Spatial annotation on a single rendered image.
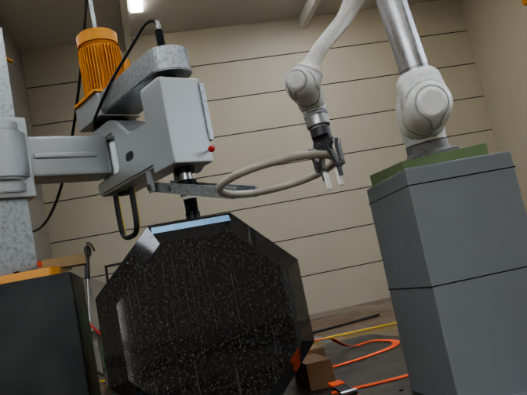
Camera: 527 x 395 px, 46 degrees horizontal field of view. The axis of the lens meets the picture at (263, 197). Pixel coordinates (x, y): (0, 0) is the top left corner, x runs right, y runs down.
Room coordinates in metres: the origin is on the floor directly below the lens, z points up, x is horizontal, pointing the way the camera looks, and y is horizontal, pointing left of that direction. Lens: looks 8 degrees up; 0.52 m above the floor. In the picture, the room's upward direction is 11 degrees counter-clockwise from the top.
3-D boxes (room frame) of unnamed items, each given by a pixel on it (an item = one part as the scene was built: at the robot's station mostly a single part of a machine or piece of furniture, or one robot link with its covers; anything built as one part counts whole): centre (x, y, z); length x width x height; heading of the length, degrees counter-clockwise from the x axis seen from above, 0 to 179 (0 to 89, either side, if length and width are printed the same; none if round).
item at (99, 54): (3.40, 0.75, 1.90); 0.31 x 0.28 x 0.40; 129
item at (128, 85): (3.15, 0.56, 1.62); 0.96 x 0.25 x 0.17; 39
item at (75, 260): (3.00, 1.01, 0.81); 0.20 x 0.10 x 0.05; 111
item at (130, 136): (3.19, 0.58, 1.30); 0.74 x 0.23 x 0.49; 39
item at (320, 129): (2.26, -0.26, 1.00); 0.08 x 0.07 x 0.09; 55
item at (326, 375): (2.96, -0.07, 0.07); 0.30 x 0.12 x 0.12; 11
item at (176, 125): (2.94, 0.39, 1.32); 0.36 x 0.22 x 0.45; 39
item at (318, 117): (2.26, -0.25, 1.07); 0.09 x 0.09 x 0.06
